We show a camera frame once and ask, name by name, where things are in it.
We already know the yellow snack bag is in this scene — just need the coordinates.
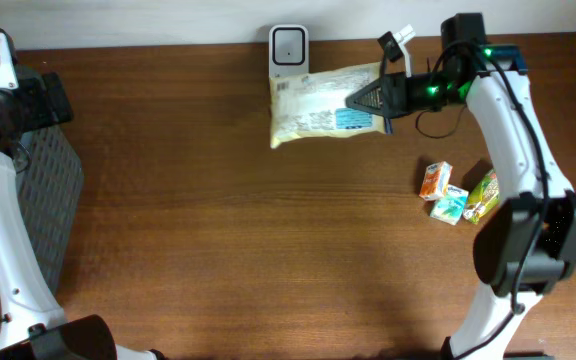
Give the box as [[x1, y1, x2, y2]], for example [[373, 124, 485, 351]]
[[269, 63, 386, 149]]

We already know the small orange tissue pack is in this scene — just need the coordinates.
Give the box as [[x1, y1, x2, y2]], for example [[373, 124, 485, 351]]
[[419, 161, 453, 201]]

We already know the green tea carton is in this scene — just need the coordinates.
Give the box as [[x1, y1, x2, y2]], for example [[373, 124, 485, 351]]
[[462, 169, 500, 224]]

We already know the small teal tissue pack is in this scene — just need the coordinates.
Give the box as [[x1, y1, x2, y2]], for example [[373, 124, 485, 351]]
[[430, 185, 469, 225]]

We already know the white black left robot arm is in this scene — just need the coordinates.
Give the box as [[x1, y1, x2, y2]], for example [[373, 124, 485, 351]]
[[0, 73, 163, 359]]

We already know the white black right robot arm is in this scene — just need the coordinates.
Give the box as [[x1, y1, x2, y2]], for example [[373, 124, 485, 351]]
[[346, 13, 576, 359]]

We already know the white barcode scanner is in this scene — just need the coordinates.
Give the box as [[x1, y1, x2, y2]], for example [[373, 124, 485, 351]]
[[268, 24, 309, 78]]

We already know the dark grey mesh basket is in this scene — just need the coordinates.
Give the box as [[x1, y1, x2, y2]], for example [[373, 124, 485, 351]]
[[16, 126, 84, 293]]

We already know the black right camera cable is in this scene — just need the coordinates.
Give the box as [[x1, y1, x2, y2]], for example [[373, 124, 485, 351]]
[[413, 104, 469, 140]]

